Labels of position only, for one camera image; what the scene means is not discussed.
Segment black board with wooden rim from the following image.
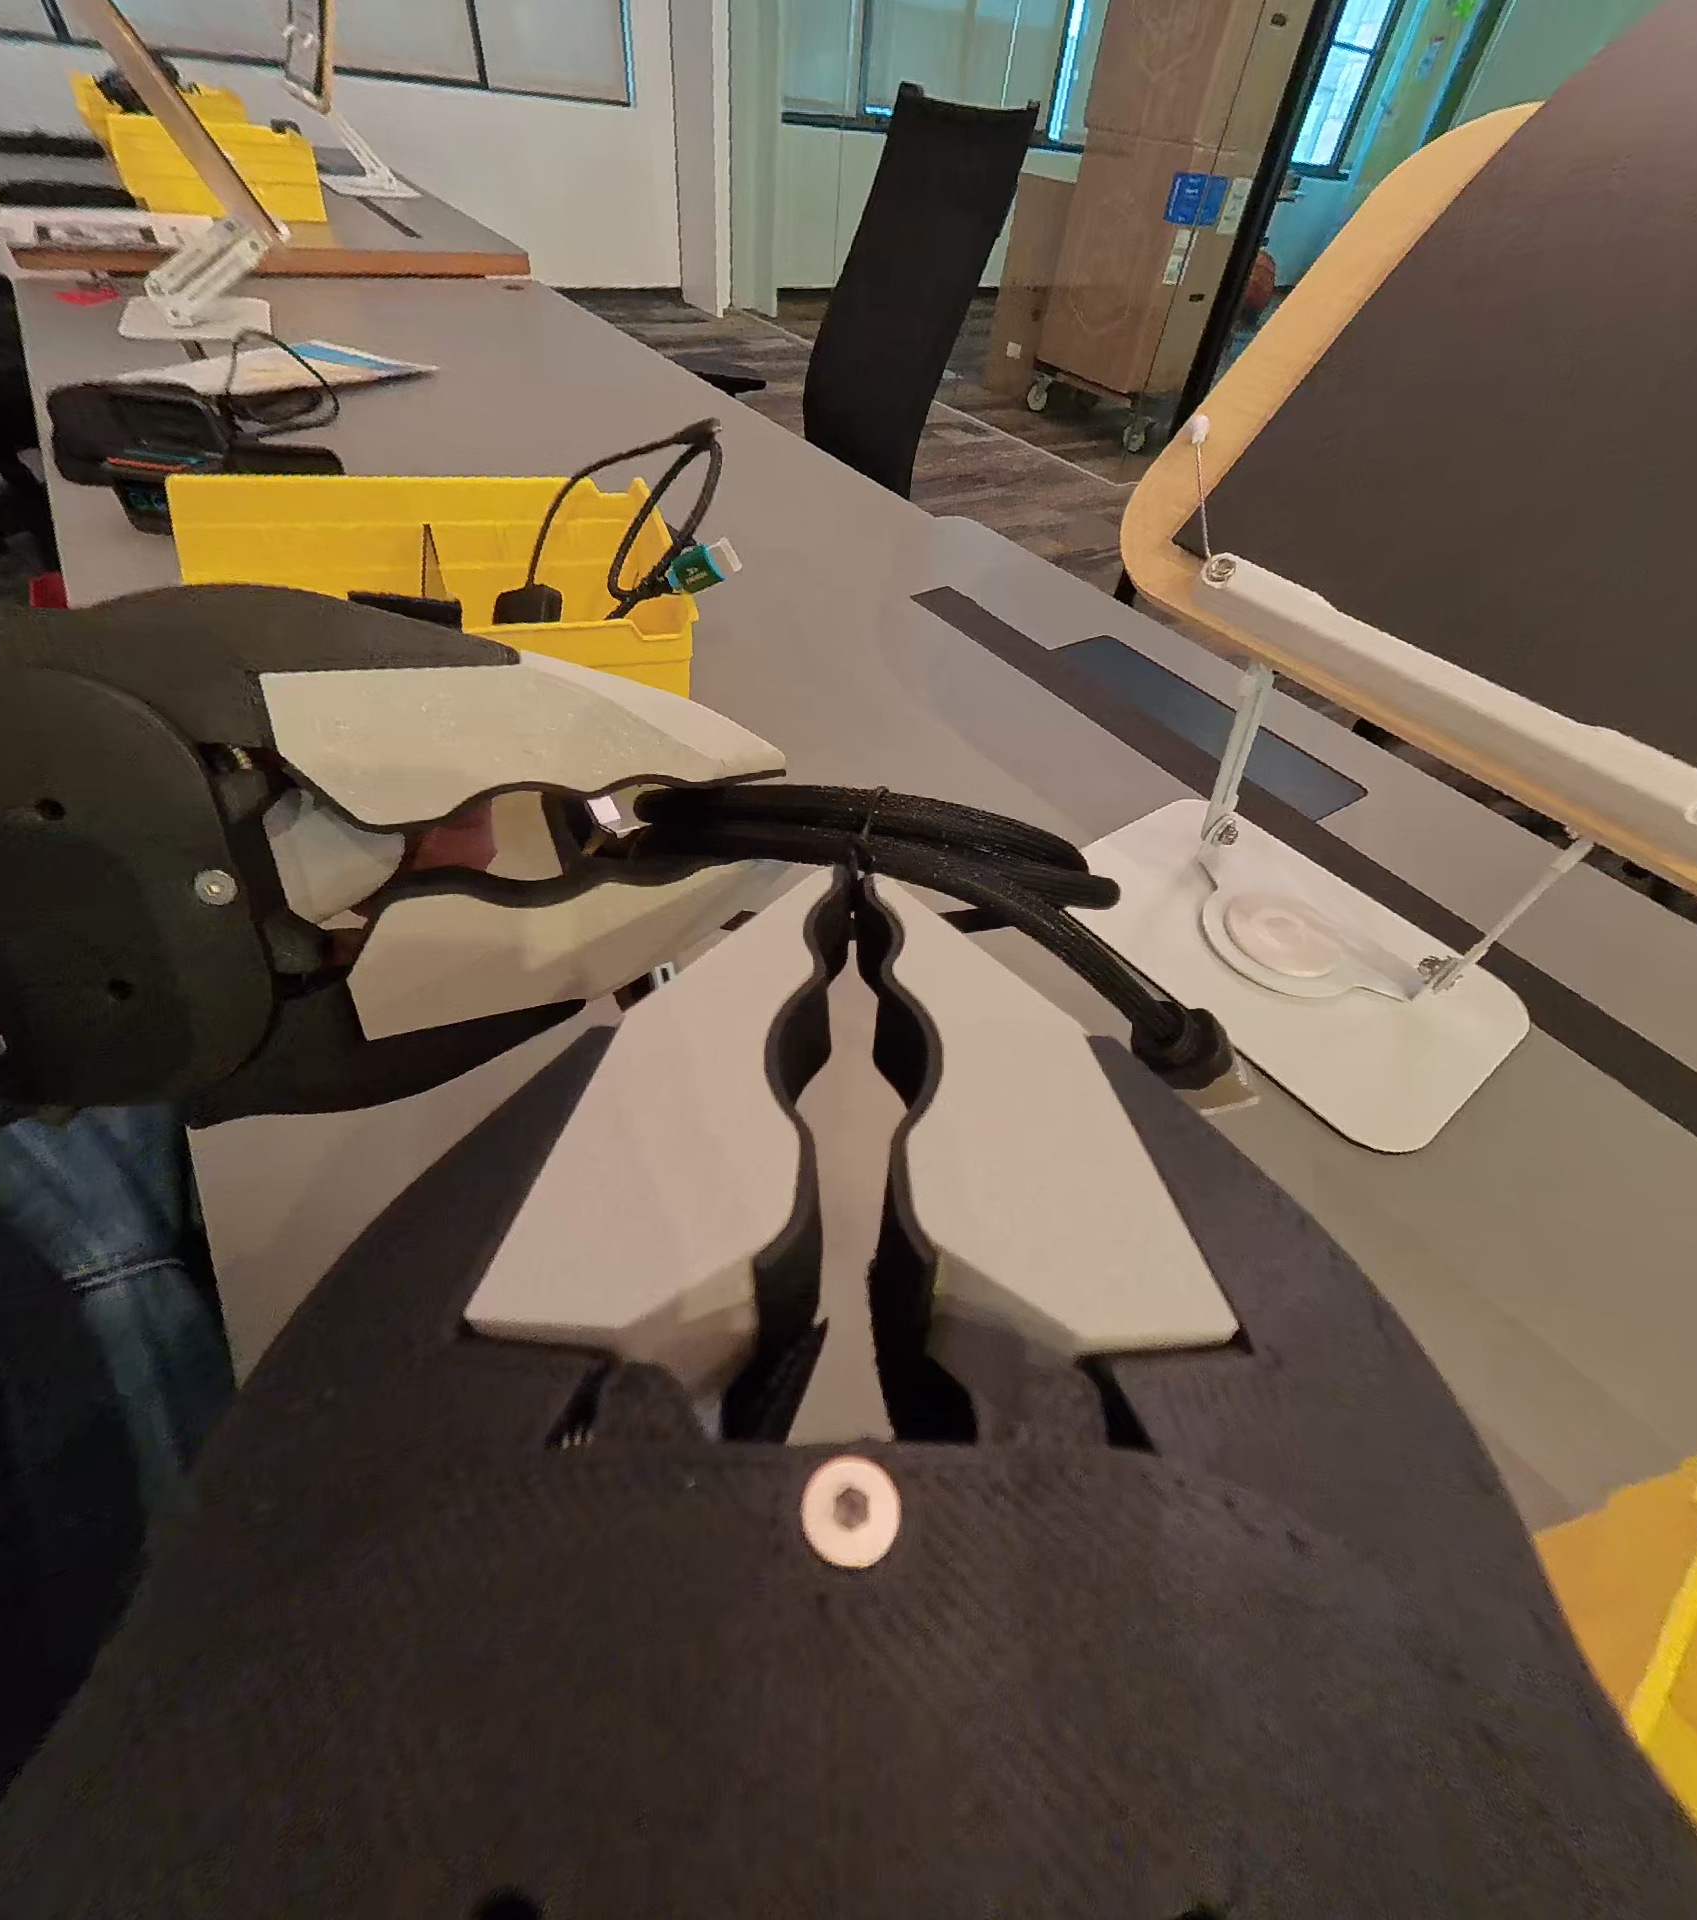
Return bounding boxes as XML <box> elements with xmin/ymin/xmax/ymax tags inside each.
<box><xmin>62</xmin><ymin>0</ymin><xmax>296</xmax><ymax>242</ymax></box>
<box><xmin>279</xmin><ymin>0</ymin><xmax>341</xmax><ymax>114</ymax></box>

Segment wheeled dolly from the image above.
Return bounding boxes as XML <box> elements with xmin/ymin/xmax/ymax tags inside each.
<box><xmin>1020</xmin><ymin>368</ymin><xmax>1158</xmax><ymax>452</ymax></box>

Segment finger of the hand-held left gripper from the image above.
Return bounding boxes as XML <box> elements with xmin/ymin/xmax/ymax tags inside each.
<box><xmin>258</xmin><ymin>660</ymin><xmax>791</xmax><ymax>830</ymax></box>
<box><xmin>344</xmin><ymin>857</ymin><xmax>798</xmax><ymax>1045</ymax></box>

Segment plain yellow bin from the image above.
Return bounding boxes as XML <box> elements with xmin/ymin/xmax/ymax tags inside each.
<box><xmin>1530</xmin><ymin>1410</ymin><xmax>1697</xmax><ymax>1920</ymax></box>

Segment black looped cable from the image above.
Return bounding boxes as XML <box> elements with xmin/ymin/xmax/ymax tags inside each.
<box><xmin>607</xmin><ymin>425</ymin><xmax>726</xmax><ymax>620</ymax></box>

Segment white paper leaflet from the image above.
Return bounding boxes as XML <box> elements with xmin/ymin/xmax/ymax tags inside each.
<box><xmin>158</xmin><ymin>343</ymin><xmax>437</xmax><ymax>397</ymax></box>

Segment white port bar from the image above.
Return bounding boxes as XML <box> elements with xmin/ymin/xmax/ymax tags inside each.
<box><xmin>1191</xmin><ymin>550</ymin><xmax>1697</xmax><ymax>871</ymax></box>

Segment stacked cardboard boxes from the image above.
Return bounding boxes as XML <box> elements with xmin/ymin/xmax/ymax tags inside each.
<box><xmin>985</xmin><ymin>0</ymin><xmax>1299</xmax><ymax>406</ymax></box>

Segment small yellow bin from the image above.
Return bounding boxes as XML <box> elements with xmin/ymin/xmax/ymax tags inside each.
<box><xmin>73</xmin><ymin>65</ymin><xmax>249</xmax><ymax>146</ymax></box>
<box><xmin>105</xmin><ymin>111</ymin><xmax>329</xmax><ymax>228</ymax></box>

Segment person's blue jeans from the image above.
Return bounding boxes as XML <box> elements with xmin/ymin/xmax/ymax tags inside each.
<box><xmin>0</xmin><ymin>1103</ymin><xmax>240</xmax><ymax>1473</ymax></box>

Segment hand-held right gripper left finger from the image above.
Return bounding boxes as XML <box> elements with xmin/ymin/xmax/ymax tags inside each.
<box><xmin>458</xmin><ymin>867</ymin><xmax>852</xmax><ymax>1446</ymax></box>

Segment yellow bin with cardboard divider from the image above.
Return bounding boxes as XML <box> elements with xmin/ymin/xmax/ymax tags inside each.
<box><xmin>168</xmin><ymin>471</ymin><xmax>699</xmax><ymax>701</ymax></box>

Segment black adapter cable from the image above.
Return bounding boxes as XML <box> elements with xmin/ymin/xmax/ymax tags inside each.
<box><xmin>492</xmin><ymin>428</ymin><xmax>722</xmax><ymax>627</ymax></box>

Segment monitor on white stand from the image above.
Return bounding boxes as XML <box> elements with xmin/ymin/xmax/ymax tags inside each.
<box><xmin>1121</xmin><ymin>0</ymin><xmax>1697</xmax><ymax>945</ymax></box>

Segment black braided hdmi cable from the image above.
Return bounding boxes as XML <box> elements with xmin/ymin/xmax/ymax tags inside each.
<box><xmin>585</xmin><ymin>781</ymin><xmax>1261</xmax><ymax>1115</ymax></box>

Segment white metal stand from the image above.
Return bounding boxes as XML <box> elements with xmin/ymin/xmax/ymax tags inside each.
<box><xmin>115</xmin><ymin>217</ymin><xmax>288</xmax><ymax>343</ymax></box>
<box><xmin>317</xmin><ymin>103</ymin><xmax>423</xmax><ymax>201</ymax></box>
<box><xmin>1072</xmin><ymin>660</ymin><xmax>1602</xmax><ymax>1156</ymax></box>

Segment brown wooden desk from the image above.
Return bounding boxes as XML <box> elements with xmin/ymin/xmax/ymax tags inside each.
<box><xmin>0</xmin><ymin>91</ymin><xmax>534</xmax><ymax>280</ymax></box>

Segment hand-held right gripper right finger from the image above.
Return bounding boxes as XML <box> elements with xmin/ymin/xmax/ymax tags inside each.
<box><xmin>861</xmin><ymin>874</ymin><xmax>1249</xmax><ymax>1425</ymax></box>

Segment black electronic device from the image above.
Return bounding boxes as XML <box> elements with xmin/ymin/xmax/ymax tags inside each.
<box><xmin>45</xmin><ymin>377</ymin><xmax>349</xmax><ymax>538</ymax></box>

